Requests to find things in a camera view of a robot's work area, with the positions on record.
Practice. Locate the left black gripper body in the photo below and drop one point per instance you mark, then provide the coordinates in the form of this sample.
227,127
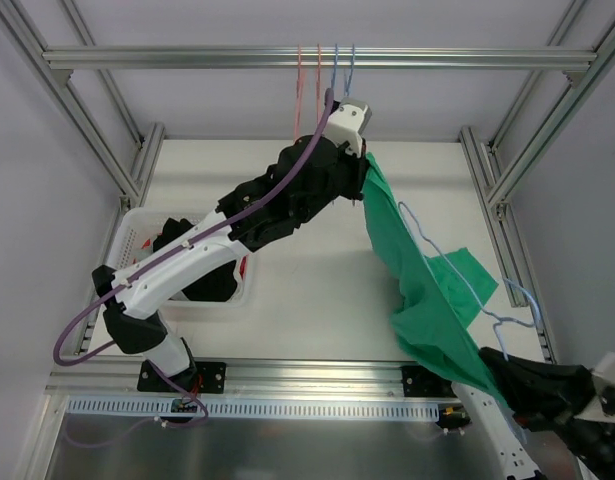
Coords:
354,176

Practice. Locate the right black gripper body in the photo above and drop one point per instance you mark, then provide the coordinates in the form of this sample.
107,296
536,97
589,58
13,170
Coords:
523,370

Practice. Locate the blue hanger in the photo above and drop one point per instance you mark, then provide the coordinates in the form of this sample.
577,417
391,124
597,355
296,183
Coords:
349,72
499,321
334,66

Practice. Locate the pink hanger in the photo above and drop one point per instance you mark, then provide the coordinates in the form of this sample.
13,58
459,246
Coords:
299,94
318,82

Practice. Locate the red tank top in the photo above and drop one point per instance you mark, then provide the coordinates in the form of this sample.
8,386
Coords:
242,264

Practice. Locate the green tank top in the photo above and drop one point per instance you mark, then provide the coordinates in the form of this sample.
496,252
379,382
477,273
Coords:
431,323

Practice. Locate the black tank top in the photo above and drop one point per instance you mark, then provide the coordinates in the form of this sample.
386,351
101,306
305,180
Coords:
219,285

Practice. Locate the grey tank top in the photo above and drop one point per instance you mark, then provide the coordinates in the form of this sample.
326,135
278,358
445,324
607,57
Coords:
142,254

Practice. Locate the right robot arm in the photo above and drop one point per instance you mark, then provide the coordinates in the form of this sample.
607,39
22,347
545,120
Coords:
505,450

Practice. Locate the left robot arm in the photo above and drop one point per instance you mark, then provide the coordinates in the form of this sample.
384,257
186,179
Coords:
307,176

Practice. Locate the white plastic basket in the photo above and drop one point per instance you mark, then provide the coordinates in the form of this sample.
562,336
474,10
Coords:
132,235

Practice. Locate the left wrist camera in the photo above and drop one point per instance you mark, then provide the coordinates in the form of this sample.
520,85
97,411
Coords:
346,125

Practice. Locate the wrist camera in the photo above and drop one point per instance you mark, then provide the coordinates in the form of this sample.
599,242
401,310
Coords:
346,125
601,408

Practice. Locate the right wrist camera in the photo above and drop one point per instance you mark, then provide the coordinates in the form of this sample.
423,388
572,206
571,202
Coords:
601,408

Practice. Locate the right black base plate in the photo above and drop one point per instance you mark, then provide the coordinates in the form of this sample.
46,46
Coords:
419,382

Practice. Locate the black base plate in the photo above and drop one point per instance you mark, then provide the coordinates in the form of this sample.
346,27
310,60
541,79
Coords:
206,377
419,382

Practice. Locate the aluminium hanging rail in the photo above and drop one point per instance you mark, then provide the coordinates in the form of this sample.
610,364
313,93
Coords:
197,57

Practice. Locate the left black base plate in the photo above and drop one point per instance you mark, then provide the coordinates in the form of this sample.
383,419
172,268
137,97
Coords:
206,377

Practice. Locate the aluminium front rail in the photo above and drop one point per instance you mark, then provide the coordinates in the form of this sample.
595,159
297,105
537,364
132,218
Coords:
253,379

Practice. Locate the white slotted cable duct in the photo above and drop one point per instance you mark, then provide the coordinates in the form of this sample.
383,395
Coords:
256,409

